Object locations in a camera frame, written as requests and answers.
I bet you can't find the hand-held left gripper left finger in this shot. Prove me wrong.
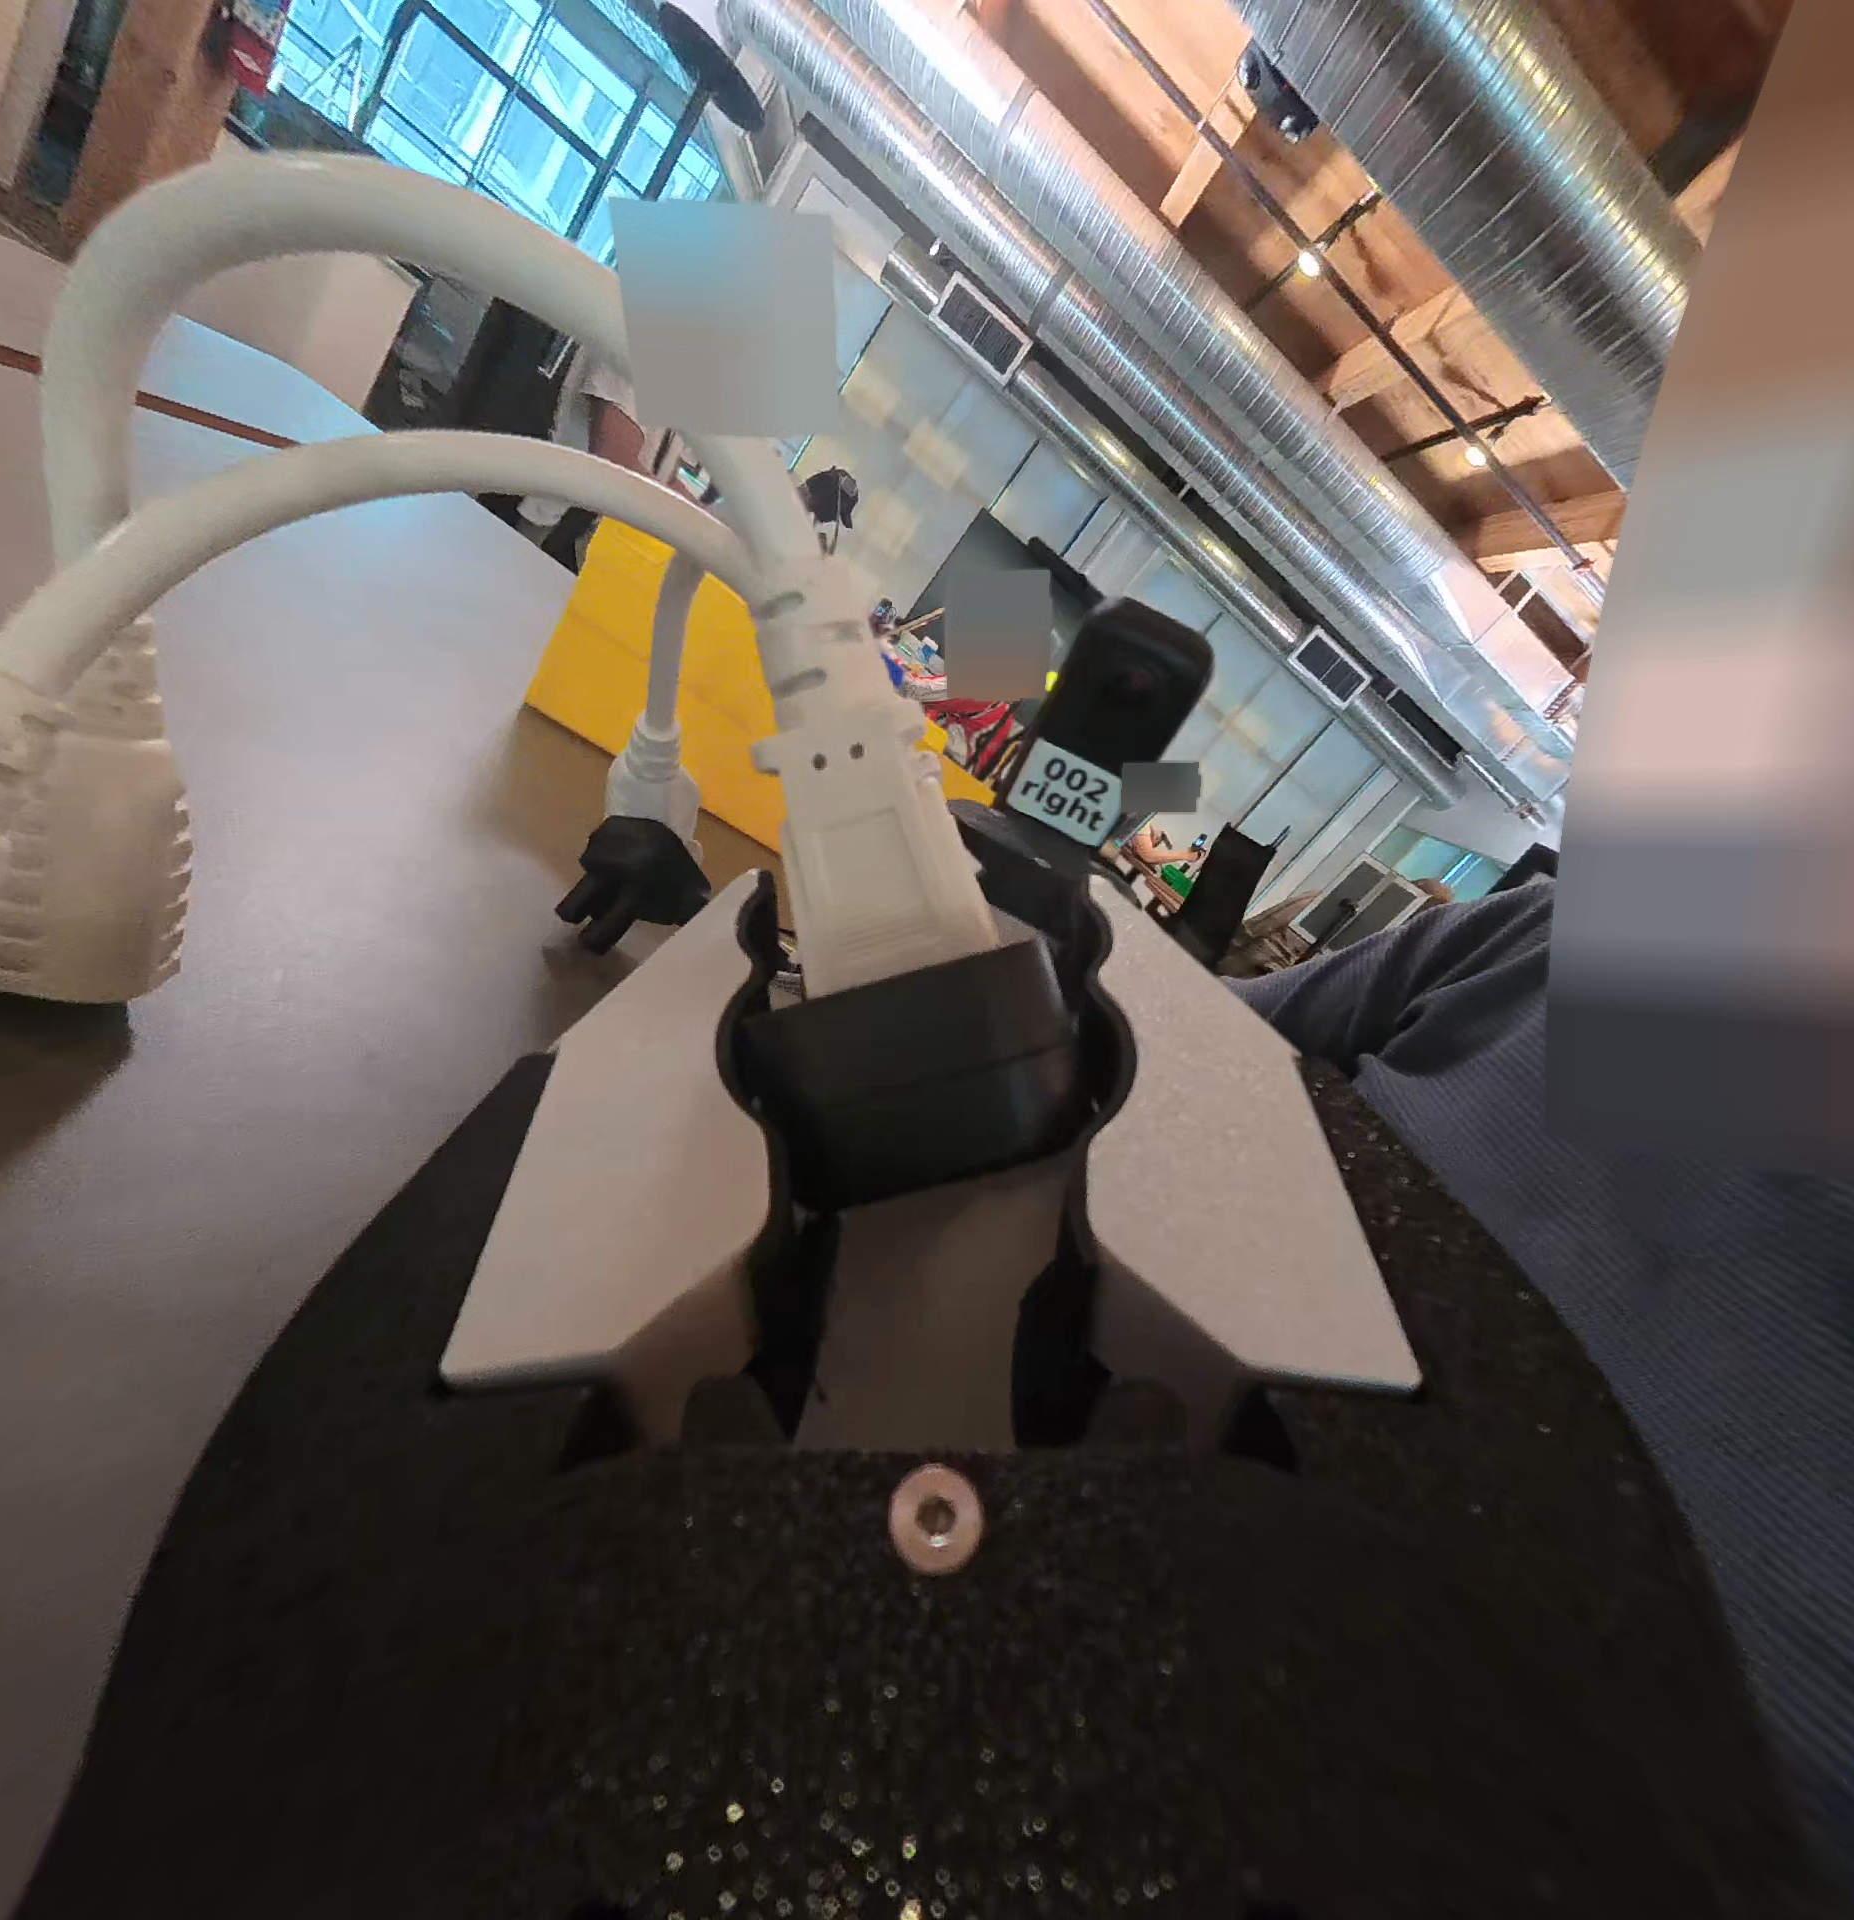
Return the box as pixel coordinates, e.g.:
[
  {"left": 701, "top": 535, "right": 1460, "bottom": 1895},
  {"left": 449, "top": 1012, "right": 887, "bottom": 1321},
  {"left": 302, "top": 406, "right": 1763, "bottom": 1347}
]
[{"left": 437, "top": 865, "right": 836, "bottom": 1448}]

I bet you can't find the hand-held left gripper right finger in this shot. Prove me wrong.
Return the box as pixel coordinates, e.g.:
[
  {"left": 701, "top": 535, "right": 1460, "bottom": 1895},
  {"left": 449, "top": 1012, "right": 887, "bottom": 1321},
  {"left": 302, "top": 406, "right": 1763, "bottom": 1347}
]
[{"left": 1014, "top": 879, "right": 1424, "bottom": 1448}]

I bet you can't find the white short extension cord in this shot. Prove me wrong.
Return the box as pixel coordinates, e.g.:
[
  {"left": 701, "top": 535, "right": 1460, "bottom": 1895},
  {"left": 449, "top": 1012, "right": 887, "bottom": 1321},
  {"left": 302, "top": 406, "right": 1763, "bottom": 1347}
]
[
  {"left": 0, "top": 432, "right": 763, "bottom": 1005},
  {"left": 39, "top": 149, "right": 1006, "bottom": 997}
]

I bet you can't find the person's right forearm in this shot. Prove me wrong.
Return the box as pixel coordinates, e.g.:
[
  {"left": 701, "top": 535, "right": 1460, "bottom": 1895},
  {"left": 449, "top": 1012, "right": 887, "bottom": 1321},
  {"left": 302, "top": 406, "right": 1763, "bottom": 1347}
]
[{"left": 1221, "top": 879, "right": 1557, "bottom": 1090}]

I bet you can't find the yellow plastic bin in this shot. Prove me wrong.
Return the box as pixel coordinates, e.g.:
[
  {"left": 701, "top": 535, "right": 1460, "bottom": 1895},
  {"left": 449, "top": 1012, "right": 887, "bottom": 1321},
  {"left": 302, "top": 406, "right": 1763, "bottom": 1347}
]
[{"left": 523, "top": 517, "right": 994, "bottom": 858}]

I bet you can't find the long silver ventilation duct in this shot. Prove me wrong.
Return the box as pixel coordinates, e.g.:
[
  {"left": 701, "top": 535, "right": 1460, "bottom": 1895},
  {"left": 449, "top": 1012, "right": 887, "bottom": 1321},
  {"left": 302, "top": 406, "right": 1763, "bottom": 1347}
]
[{"left": 719, "top": 0, "right": 1579, "bottom": 819}]

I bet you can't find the black dome camera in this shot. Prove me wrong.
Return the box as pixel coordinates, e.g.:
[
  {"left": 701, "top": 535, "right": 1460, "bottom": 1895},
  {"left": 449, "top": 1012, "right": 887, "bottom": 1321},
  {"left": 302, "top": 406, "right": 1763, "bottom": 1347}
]
[{"left": 1236, "top": 42, "right": 1322, "bottom": 142}]

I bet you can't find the large silver ventilation duct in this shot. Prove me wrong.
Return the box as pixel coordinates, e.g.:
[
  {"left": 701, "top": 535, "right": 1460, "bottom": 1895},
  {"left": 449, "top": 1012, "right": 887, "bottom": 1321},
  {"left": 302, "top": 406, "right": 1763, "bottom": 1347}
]
[{"left": 1232, "top": 0, "right": 1730, "bottom": 496}]

